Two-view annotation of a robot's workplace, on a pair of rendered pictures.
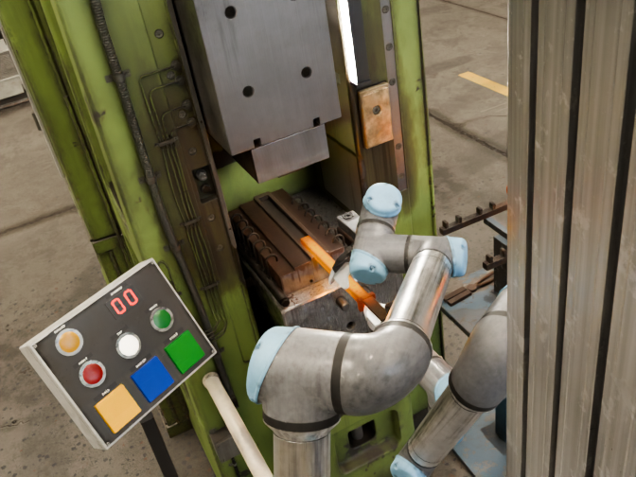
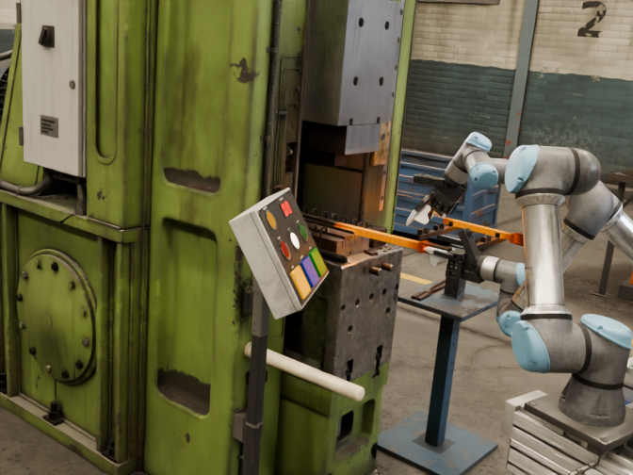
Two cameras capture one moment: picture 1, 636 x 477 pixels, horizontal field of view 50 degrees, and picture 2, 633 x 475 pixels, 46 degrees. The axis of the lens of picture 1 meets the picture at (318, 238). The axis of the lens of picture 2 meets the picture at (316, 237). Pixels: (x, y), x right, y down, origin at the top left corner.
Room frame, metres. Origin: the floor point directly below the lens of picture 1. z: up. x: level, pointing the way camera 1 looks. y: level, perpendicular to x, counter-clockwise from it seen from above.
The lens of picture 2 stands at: (-0.52, 1.46, 1.62)
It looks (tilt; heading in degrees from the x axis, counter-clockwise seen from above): 15 degrees down; 328
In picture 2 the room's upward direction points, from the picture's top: 5 degrees clockwise
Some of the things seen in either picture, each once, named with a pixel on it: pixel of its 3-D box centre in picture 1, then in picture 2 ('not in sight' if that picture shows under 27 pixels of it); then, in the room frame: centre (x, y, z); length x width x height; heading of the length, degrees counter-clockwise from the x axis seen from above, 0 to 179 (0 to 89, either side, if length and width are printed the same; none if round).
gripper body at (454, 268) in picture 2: not in sight; (466, 265); (1.14, -0.15, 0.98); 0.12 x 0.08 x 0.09; 21
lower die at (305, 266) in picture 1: (283, 236); (305, 230); (1.72, 0.10, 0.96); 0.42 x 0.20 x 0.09; 21
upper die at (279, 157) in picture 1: (258, 127); (314, 130); (1.72, 0.10, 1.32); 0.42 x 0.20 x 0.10; 21
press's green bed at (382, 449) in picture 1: (331, 394); (298, 406); (1.74, 0.05, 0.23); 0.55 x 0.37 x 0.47; 21
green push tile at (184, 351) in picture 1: (184, 351); (316, 262); (1.22, 0.36, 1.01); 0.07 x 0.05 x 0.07; 136
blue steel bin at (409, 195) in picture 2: not in sight; (421, 196); (4.52, -2.78, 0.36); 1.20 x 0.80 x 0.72; 26
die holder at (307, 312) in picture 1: (311, 295); (307, 296); (1.74, 0.05, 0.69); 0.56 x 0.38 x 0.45; 21
